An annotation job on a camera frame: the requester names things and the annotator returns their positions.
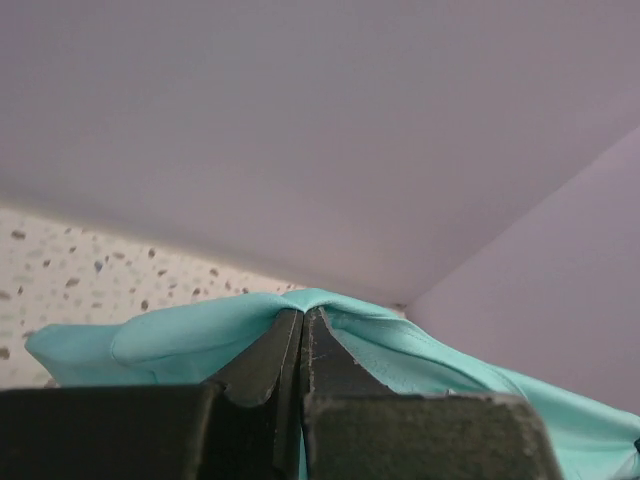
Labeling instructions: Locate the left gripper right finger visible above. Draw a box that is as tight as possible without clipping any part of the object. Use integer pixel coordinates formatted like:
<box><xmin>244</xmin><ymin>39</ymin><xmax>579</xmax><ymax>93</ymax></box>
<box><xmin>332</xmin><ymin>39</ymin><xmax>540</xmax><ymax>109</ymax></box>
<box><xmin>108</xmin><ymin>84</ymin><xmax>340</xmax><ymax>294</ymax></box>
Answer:
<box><xmin>301</xmin><ymin>308</ymin><xmax>562</xmax><ymax>480</ymax></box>

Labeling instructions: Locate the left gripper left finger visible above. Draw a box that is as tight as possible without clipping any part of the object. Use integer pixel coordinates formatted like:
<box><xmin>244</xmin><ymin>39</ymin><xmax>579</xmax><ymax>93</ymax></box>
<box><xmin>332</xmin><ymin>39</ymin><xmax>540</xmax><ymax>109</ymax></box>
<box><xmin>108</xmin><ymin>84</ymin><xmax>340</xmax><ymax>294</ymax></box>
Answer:
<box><xmin>1</xmin><ymin>310</ymin><xmax>303</xmax><ymax>479</ymax></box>

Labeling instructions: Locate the teal t-shirt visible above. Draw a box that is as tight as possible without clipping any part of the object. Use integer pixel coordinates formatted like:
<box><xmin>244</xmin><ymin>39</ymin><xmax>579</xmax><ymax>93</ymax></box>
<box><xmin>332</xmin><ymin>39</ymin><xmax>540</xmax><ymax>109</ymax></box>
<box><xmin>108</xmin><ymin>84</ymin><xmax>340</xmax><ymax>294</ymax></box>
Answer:
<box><xmin>25</xmin><ymin>289</ymin><xmax>639</xmax><ymax>479</ymax></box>

